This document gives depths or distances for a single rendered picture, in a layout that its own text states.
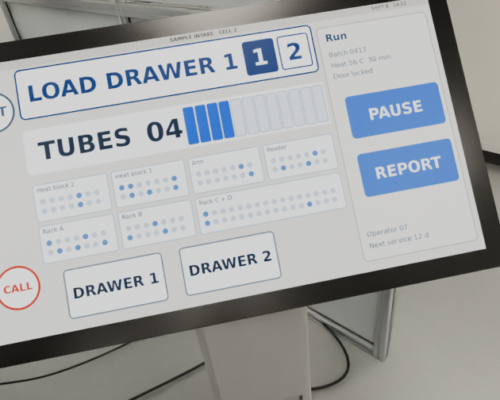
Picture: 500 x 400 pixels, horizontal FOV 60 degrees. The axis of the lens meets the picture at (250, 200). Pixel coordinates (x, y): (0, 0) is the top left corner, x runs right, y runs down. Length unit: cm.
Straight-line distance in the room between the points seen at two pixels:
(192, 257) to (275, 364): 31
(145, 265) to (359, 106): 26
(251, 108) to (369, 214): 16
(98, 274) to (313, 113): 26
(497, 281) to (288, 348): 134
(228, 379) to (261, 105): 42
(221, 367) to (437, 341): 109
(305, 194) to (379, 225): 8
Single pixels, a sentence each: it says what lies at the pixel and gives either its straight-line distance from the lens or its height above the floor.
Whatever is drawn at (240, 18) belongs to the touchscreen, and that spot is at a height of 119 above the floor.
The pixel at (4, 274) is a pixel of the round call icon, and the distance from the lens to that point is 47.
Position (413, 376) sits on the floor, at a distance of 156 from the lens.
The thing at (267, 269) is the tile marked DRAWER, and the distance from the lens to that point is 43.
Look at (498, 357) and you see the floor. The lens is 168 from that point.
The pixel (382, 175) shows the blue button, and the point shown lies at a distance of 46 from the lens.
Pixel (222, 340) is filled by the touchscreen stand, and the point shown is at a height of 80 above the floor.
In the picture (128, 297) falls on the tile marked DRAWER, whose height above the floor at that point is 99.
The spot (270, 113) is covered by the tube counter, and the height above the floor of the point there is 111.
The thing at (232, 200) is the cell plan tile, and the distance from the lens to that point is 43.
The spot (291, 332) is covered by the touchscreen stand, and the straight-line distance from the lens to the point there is 64.
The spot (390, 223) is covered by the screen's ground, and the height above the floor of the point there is 101.
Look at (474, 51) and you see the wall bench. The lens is 235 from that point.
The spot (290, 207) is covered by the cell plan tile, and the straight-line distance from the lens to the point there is 43.
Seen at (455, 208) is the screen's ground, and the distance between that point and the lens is 48.
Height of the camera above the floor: 129
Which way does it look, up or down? 35 degrees down
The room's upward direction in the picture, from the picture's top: 8 degrees counter-clockwise
